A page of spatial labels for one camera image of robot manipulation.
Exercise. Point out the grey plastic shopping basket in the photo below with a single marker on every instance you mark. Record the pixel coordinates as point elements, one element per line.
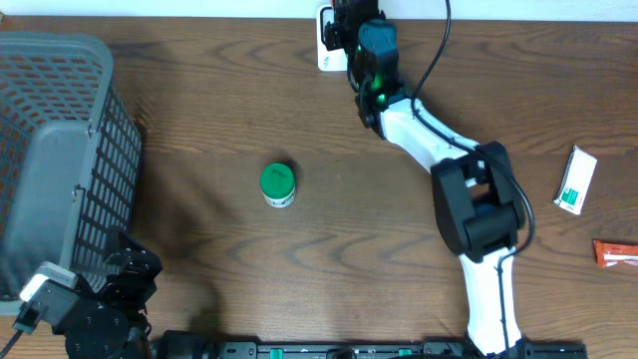
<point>70,158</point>

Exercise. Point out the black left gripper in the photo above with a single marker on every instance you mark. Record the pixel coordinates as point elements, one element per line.
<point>145,266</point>

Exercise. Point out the red Top chocolate bar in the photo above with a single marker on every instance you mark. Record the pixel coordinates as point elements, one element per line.
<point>611,254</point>

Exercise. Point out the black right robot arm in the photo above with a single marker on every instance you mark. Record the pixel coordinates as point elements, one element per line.
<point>479,205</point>

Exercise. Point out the white green carton box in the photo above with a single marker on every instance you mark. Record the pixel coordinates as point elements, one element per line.
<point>576,181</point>

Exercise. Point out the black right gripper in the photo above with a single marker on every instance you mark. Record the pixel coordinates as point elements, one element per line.
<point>333,29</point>

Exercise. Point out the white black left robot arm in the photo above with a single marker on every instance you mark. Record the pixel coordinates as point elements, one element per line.
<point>108,321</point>

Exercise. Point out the green lid white jar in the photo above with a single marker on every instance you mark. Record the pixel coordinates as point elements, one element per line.
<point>277,184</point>

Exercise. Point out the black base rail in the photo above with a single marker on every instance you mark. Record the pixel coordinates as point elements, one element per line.
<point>438,348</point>

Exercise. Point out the white barcode scanner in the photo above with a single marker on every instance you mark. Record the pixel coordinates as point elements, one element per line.
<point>328,60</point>

